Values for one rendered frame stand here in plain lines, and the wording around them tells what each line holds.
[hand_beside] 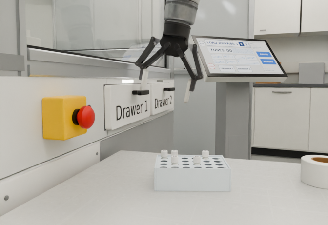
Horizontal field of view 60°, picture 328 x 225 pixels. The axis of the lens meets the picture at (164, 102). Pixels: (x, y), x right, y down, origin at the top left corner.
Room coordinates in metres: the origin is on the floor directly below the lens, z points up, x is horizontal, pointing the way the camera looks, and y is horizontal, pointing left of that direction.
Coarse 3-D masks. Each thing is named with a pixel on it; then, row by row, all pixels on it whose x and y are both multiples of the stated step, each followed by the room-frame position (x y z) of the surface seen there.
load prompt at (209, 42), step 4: (208, 40) 1.65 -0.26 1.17; (212, 40) 1.66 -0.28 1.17; (216, 40) 1.67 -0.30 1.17; (220, 40) 1.68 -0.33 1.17; (208, 44) 1.63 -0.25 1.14; (212, 44) 1.64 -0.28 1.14; (216, 44) 1.65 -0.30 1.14; (220, 44) 1.66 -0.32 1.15; (224, 44) 1.67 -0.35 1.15; (228, 44) 1.68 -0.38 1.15; (232, 44) 1.69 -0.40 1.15; (236, 44) 1.70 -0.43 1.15; (240, 44) 1.71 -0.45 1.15; (244, 44) 1.72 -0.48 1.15; (248, 44) 1.73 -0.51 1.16
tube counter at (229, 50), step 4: (228, 48) 1.65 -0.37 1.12; (232, 48) 1.66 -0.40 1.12; (236, 48) 1.67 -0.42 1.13; (240, 48) 1.68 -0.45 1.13; (228, 52) 1.63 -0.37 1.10; (232, 52) 1.64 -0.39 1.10; (236, 52) 1.65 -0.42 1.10; (240, 52) 1.66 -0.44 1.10; (244, 52) 1.67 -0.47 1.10; (248, 52) 1.68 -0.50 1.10; (252, 52) 1.69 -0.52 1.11
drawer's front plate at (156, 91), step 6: (150, 84) 0.99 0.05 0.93; (156, 84) 1.03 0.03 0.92; (162, 84) 1.10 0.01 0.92; (168, 84) 1.19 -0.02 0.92; (150, 90) 0.98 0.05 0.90; (156, 90) 1.03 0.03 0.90; (162, 90) 1.10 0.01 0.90; (150, 96) 0.98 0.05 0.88; (156, 96) 1.03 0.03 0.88; (162, 96) 1.10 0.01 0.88; (168, 96) 1.19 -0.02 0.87; (150, 102) 0.99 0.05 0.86; (156, 102) 1.03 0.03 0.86; (162, 102) 1.10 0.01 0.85; (168, 102) 1.19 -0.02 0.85; (150, 108) 0.99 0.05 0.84; (156, 108) 1.03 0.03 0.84; (162, 108) 1.10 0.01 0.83; (168, 108) 1.19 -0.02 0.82; (150, 114) 0.99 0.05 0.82
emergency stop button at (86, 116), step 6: (84, 108) 0.48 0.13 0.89; (90, 108) 0.49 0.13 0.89; (78, 114) 0.47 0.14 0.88; (84, 114) 0.47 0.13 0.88; (90, 114) 0.49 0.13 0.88; (78, 120) 0.47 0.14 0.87; (84, 120) 0.47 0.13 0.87; (90, 120) 0.49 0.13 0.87; (84, 126) 0.48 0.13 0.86; (90, 126) 0.49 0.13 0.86
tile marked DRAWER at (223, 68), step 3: (219, 66) 1.53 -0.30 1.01; (222, 66) 1.53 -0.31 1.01; (225, 66) 1.54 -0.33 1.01; (228, 66) 1.55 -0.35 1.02; (231, 66) 1.55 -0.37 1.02; (222, 69) 1.52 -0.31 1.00; (225, 69) 1.53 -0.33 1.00; (228, 69) 1.53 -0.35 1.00; (231, 69) 1.54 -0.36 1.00; (234, 69) 1.54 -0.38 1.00
